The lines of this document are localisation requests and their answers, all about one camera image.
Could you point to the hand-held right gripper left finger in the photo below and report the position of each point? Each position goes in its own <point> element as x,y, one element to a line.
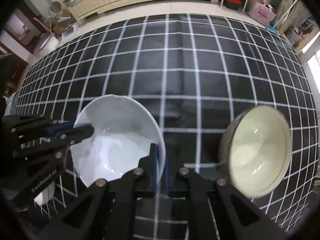
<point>156,175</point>

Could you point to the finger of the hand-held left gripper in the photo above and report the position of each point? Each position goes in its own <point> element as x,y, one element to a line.
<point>80,133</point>
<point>60,128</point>

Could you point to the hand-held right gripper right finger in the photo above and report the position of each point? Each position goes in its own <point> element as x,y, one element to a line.
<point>167,180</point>

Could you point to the plain white bowl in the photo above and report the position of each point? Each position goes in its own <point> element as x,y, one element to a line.
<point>117,142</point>

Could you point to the white bucket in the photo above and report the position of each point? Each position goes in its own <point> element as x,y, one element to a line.
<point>47,43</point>

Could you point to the green rimmed bowl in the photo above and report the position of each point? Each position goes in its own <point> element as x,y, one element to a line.
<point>257,152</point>

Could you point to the black white checked tablecloth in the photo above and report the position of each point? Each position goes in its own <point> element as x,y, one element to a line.
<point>200,67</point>

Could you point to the flat mop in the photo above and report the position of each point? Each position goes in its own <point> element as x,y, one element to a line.
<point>273,27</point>

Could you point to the red box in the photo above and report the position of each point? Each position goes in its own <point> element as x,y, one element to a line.
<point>232,1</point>

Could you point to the pink bag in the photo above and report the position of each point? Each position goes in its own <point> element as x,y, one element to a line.
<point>262,13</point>

